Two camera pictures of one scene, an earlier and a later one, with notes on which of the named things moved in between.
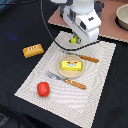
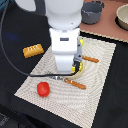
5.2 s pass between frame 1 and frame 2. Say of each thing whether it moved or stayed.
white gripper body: moved
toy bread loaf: stayed
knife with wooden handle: stayed
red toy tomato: stayed
